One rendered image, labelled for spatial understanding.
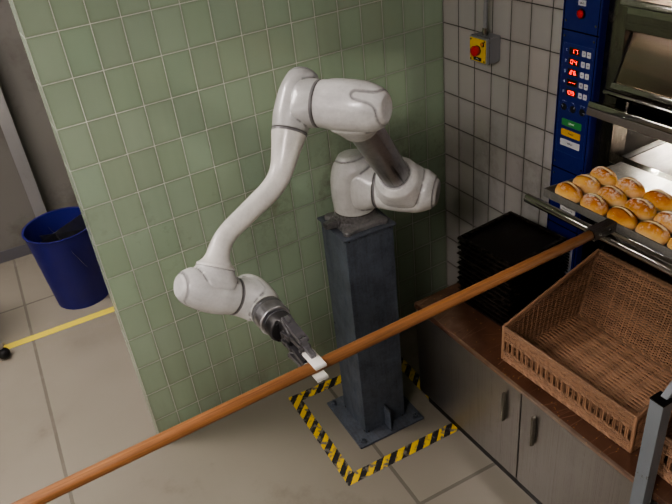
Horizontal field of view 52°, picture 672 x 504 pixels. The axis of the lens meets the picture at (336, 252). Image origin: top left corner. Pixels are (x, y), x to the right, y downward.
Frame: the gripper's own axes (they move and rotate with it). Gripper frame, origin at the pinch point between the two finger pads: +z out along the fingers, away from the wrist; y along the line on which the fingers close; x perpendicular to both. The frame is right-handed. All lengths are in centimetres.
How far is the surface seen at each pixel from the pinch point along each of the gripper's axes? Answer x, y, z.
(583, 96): -131, -19, -41
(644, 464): -74, 47, 41
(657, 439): -74, 36, 43
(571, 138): -131, -3, -44
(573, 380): -84, 49, 7
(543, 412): -79, 65, 0
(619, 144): -138, -3, -30
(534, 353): -84, 49, -10
